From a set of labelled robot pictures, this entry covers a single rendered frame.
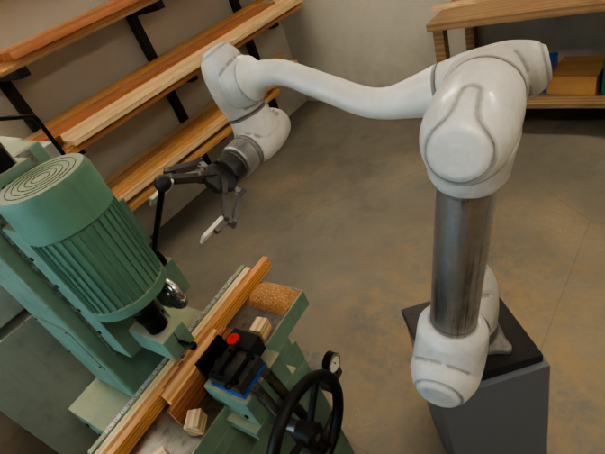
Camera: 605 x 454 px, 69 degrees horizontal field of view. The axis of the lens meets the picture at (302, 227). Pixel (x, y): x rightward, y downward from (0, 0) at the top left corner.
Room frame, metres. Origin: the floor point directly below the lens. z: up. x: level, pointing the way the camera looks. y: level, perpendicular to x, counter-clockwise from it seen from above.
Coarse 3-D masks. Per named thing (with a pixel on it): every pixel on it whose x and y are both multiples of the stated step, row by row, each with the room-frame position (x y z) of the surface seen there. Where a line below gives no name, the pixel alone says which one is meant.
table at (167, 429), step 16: (304, 304) 0.90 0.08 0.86; (240, 320) 0.89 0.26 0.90; (272, 320) 0.85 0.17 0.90; (288, 320) 0.85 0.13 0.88; (272, 336) 0.80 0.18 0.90; (288, 384) 0.67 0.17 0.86; (208, 400) 0.68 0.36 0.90; (160, 416) 0.69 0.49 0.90; (208, 416) 0.64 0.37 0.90; (224, 416) 0.64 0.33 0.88; (240, 416) 0.63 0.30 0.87; (272, 416) 0.61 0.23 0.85; (160, 432) 0.65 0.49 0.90; (176, 432) 0.63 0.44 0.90; (208, 432) 0.60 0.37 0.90; (224, 432) 0.62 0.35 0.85; (256, 432) 0.57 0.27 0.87; (144, 448) 0.62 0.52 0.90; (176, 448) 0.59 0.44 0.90; (192, 448) 0.58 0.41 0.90; (208, 448) 0.59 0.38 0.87
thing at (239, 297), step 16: (256, 272) 1.02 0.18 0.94; (240, 288) 0.97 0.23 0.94; (224, 304) 0.93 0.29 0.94; (240, 304) 0.95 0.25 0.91; (224, 320) 0.90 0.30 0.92; (160, 400) 0.71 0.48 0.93; (144, 416) 0.68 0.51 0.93; (128, 432) 0.65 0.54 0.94; (144, 432) 0.66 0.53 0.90; (112, 448) 0.63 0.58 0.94; (128, 448) 0.63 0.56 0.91
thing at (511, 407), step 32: (480, 384) 0.63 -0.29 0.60; (512, 384) 0.62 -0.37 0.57; (544, 384) 0.61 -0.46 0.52; (448, 416) 0.63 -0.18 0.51; (480, 416) 0.62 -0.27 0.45; (512, 416) 0.62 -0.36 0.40; (544, 416) 0.61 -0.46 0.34; (448, 448) 0.71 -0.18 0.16; (480, 448) 0.63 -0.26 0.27; (512, 448) 0.62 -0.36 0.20; (544, 448) 0.61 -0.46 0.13
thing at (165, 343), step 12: (132, 324) 0.85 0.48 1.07; (168, 324) 0.79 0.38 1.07; (180, 324) 0.78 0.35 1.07; (144, 336) 0.79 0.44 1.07; (156, 336) 0.77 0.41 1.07; (168, 336) 0.76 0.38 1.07; (180, 336) 0.77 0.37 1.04; (192, 336) 0.79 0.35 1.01; (156, 348) 0.77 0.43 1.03; (168, 348) 0.74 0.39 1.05; (180, 348) 0.76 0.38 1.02
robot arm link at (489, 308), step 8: (488, 272) 0.73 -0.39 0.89; (488, 280) 0.72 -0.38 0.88; (496, 280) 0.73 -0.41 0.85; (488, 288) 0.70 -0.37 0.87; (496, 288) 0.72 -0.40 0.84; (488, 296) 0.69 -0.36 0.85; (496, 296) 0.71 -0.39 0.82; (480, 304) 0.68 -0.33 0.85; (488, 304) 0.68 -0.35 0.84; (496, 304) 0.71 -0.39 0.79; (480, 312) 0.66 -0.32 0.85; (488, 312) 0.67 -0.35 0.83; (496, 312) 0.71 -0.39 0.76; (488, 320) 0.65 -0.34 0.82; (496, 320) 0.71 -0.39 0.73
